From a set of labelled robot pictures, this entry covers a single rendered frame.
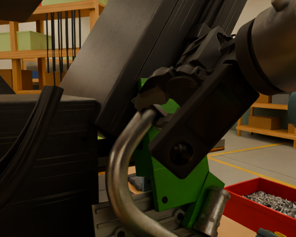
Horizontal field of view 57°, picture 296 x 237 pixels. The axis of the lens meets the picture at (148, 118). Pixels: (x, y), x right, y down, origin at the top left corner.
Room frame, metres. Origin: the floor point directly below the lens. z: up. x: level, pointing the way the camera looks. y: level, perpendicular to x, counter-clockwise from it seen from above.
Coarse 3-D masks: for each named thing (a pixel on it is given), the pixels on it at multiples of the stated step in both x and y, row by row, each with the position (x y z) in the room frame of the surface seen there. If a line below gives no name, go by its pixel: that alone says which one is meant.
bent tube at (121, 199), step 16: (144, 112) 0.39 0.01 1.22; (160, 112) 0.39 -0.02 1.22; (128, 128) 0.37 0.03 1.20; (144, 128) 0.38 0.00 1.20; (128, 144) 0.36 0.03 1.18; (112, 160) 0.35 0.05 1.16; (128, 160) 0.36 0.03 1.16; (112, 176) 0.34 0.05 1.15; (112, 192) 0.34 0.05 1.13; (128, 192) 0.34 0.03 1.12; (112, 208) 0.34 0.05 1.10; (128, 208) 0.34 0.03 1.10; (128, 224) 0.34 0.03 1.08; (144, 224) 0.34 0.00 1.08; (160, 224) 0.36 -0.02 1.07
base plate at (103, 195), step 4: (100, 176) 1.05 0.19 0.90; (104, 176) 1.05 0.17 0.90; (100, 180) 1.01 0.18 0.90; (104, 180) 1.01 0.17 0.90; (100, 184) 0.96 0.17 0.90; (104, 184) 0.96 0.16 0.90; (100, 188) 0.93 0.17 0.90; (104, 188) 0.93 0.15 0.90; (100, 192) 0.89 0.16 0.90; (104, 192) 0.89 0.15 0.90; (132, 192) 0.89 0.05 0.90; (100, 196) 0.86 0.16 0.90; (104, 196) 0.86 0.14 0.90; (100, 200) 0.82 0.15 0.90; (104, 200) 0.82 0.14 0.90; (108, 200) 0.82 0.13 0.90
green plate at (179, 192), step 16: (144, 80) 0.44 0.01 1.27; (144, 144) 0.45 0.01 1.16; (144, 160) 0.45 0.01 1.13; (144, 176) 0.45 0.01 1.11; (160, 176) 0.41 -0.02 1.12; (192, 176) 0.44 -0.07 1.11; (160, 192) 0.40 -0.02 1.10; (176, 192) 0.42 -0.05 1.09; (192, 192) 0.43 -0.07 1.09; (160, 208) 0.40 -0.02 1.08
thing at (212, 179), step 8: (208, 176) 0.45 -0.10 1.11; (208, 184) 0.45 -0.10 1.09; (216, 184) 0.46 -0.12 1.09; (224, 184) 0.47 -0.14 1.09; (200, 192) 0.44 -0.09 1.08; (200, 200) 0.43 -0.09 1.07; (192, 208) 0.43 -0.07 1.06; (200, 208) 0.43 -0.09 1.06; (184, 216) 0.43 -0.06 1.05; (192, 216) 0.42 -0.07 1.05; (184, 224) 0.42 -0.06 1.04; (192, 224) 0.41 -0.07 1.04
